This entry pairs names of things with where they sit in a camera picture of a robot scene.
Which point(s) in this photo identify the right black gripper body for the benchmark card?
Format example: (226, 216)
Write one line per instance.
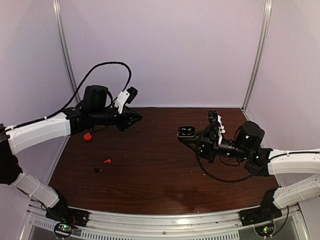
(210, 154)

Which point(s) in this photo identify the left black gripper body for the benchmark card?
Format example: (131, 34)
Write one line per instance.
(121, 124)

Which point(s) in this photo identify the black earbud charging case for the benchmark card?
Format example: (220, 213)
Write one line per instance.
(186, 131)

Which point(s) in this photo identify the black wireless earbud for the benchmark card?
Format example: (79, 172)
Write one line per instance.
(96, 170)

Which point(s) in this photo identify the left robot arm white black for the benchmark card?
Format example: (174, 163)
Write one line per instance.
(97, 108)

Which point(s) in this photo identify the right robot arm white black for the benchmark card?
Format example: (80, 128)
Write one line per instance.
(258, 161)

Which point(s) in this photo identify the orange round case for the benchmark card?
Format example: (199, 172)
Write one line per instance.
(88, 137)

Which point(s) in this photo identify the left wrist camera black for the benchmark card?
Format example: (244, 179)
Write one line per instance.
(124, 97)

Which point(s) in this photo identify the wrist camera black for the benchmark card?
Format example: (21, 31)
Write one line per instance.
(216, 127)
(124, 97)

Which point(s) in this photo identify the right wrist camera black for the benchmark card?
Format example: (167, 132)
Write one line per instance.
(216, 127)

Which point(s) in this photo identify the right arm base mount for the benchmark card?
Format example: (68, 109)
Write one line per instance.
(258, 215)

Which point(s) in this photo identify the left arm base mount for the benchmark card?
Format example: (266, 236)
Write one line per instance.
(74, 217)

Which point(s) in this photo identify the front aluminium rail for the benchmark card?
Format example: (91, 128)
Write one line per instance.
(221, 225)

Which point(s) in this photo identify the right aluminium frame post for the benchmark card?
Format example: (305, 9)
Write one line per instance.
(264, 31)

